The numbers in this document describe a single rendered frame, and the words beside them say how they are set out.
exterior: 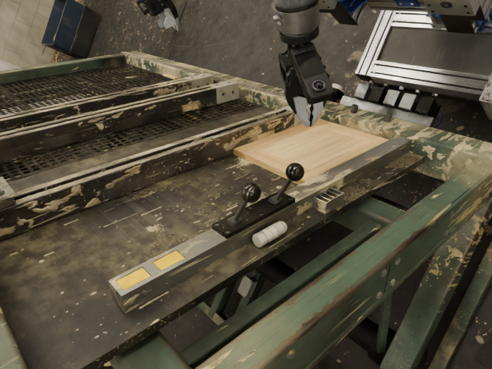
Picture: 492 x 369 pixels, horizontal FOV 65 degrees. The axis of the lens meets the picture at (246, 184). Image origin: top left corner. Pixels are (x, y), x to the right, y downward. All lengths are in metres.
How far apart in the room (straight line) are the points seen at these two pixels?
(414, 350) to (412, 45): 1.48
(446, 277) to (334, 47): 1.79
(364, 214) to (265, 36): 2.29
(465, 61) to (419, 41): 0.26
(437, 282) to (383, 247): 0.58
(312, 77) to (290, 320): 0.41
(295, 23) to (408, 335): 0.99
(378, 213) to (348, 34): 1.85
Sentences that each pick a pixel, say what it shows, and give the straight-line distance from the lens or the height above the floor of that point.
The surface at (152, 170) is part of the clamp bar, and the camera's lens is 1.04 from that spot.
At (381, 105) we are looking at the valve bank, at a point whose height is 0.74.
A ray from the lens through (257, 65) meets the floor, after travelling 3.06.
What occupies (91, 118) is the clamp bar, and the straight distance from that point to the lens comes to 1.41.
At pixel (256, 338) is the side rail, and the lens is 0.58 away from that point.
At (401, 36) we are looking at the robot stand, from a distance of 2.29.
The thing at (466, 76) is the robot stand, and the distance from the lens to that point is 2.07.
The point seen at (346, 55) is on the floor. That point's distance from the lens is 2.65.
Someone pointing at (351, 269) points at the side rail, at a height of 1.44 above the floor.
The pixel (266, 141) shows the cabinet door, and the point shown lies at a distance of 1.24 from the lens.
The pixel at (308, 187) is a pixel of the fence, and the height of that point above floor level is 1.29.
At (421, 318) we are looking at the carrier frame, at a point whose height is 0.79.
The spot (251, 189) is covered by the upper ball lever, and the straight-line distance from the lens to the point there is 0.69.
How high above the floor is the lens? 2.08
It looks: 49 degrees down
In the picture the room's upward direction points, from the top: 73 degrees counter-clockwise
